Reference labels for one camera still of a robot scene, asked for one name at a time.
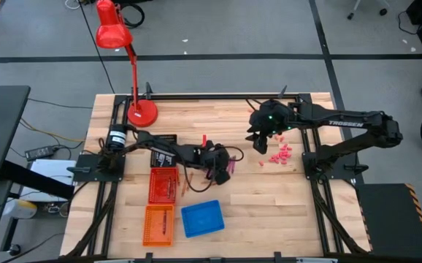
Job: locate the white box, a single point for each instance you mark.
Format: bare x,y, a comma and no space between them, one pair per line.
50,171

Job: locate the black caster wheel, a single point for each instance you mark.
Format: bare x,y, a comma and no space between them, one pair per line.
15,250

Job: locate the red plastic basket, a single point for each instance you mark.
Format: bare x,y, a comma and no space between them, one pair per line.
160,193

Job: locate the dark maroon crayon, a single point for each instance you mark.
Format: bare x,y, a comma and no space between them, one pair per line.
164,221

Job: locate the orange crayon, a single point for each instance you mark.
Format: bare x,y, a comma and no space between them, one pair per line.
190,179
177,178
184,188

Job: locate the red desk lamp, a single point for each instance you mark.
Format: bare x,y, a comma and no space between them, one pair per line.
113,33

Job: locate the red-brown crayon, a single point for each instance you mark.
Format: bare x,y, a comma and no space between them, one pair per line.
168,186
173,187

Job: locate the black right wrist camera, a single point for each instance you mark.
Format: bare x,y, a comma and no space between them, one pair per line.
261,146

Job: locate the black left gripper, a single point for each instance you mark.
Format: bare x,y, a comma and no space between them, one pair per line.
212,157

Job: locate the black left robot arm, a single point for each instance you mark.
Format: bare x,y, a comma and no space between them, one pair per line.
167,148

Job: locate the black plastic basket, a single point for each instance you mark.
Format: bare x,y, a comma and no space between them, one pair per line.
153,163

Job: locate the office chair base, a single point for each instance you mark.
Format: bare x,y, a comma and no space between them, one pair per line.
383,12

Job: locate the black desk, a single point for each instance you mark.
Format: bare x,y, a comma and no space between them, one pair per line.
3,128

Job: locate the white yellow rounded object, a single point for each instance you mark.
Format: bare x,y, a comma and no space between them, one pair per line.
21,209

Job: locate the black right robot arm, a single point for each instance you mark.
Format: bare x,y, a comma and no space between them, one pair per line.
346,122

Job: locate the blue plastic basket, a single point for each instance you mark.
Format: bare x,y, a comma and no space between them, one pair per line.
202,219

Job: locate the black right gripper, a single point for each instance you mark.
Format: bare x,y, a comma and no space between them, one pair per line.
275,117

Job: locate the orange plastic basket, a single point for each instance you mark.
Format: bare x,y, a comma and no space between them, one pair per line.
152,226

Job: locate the black power adapter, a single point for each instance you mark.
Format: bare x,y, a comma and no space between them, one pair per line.
39,153

